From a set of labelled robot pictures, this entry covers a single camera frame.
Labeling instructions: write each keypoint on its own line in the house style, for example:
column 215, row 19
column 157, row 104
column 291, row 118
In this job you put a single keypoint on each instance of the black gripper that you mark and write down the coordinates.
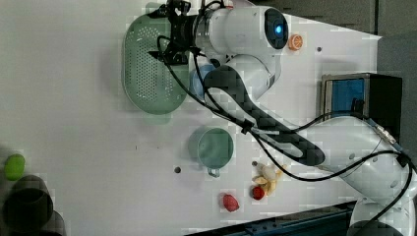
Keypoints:
column 182, row 32

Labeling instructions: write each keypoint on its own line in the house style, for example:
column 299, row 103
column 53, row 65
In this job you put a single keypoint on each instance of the green plastic strainer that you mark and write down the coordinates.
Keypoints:
column 147, row 82

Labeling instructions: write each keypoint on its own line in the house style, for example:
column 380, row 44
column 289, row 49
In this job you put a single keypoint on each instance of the blue plastic cup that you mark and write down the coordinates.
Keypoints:
column 195, row 86

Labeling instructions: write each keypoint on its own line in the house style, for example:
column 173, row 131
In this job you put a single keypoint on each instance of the green plastic mug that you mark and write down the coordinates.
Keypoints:
column 212, row 148

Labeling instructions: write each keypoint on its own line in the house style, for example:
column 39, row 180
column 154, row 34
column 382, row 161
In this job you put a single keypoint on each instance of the orange slice toy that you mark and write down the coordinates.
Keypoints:
column 295, row 42

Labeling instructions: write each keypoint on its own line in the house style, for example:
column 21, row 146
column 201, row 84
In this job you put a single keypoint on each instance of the peeled banana toy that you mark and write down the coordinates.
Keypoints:
column 267, row 177

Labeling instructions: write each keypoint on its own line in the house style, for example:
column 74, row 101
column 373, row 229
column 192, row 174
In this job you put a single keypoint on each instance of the pink strawberry toy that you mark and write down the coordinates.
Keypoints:
column 230, row 203

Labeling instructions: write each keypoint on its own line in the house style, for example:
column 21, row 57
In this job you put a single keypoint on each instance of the green lime toy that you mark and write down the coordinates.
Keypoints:
column 14, row 167

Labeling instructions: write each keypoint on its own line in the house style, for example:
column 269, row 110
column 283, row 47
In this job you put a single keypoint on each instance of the black cylindrical container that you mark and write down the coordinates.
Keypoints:
column 29, row 210

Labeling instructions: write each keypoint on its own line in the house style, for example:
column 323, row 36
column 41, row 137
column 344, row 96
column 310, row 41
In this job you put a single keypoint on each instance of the silver toaster oven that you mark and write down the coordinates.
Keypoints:
column 372, row 95

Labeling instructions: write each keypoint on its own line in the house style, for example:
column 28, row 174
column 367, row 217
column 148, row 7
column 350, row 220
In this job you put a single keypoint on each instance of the blue metal table rail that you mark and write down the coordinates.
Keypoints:
column 325, row 221

